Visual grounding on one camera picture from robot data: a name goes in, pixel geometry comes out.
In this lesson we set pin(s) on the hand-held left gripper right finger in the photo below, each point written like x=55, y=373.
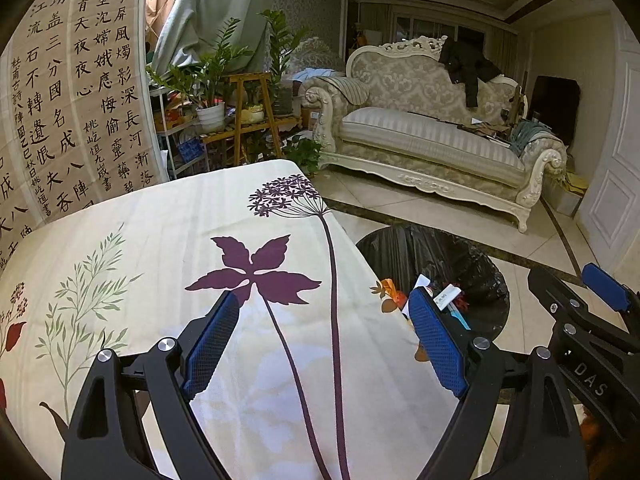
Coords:
x=437, y=345

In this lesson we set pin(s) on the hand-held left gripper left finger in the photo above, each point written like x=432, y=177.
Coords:
x=210, y=345

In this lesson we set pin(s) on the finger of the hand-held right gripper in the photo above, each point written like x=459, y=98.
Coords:
x=555, y=300
x=607, y=285

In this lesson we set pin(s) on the white blue tube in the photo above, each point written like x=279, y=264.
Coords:
x=447, y=294

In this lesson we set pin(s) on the bin with black liner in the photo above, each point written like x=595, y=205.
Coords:
x=430, y=250

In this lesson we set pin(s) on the person's right forearm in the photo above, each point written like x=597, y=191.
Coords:
x=592, y=435

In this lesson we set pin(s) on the white door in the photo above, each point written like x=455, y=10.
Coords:
x=615, y=160

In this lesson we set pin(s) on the floral tablecloth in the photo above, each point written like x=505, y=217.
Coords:
x=150, y=220

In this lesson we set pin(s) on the teal blanket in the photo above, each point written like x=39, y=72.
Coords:
x=527, y=137

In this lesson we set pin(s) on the white metal rack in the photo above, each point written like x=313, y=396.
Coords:
x=168, y=157

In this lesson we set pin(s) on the blue crate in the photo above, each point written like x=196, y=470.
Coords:
x=189, y=152

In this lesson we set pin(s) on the ornate cream sofa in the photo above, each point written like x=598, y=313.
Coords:
x=425, y=145

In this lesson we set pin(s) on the small floor plant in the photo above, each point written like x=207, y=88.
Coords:
x=305, y=155

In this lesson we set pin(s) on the white plant pot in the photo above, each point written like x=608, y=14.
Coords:
x=210, y=119

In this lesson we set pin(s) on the yellow pot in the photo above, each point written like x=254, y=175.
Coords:
x=252, y=114

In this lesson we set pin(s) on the black jacket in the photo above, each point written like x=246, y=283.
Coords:
x=467, y=60

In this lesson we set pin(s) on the wooden plant stand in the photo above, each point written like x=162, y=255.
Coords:
x=249, y=77

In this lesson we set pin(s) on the leafy potted plant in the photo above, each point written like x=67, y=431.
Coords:
x=215, y=65

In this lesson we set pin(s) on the tall green plant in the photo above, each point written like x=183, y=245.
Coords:
x=280, y=50

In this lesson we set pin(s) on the grey-green curtain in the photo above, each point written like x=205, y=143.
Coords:
x=210, y=5

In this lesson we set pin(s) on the calligraphy wall hanging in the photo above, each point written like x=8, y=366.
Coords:
x=75, y=85

